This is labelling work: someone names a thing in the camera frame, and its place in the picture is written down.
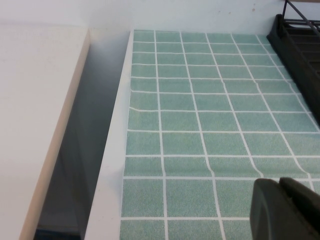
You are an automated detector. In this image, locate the green checked tablecloth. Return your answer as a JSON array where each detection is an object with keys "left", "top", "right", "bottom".
[{"left": 119, "top": 29, "right": 320, "bottom": 240}]

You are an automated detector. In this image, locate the white side table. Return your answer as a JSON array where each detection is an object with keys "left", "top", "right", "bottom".
[{"left": 0, "top": 21, "right": 91, "bottom": 240}]

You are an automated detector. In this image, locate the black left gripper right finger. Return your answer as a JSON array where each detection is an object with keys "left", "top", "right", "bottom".
[{"left": 279, "top": 176, "right": 320, "bottom": 240}]

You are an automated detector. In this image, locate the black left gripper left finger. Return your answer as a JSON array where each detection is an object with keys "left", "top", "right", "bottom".
[{"left": 249, "top": 178, "right": 311, "bottom": 240}]

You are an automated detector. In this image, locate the black wire dish rack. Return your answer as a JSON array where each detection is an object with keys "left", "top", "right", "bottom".
[{"left": 281, "top": 0, "right": 320, "bottom": 30}]

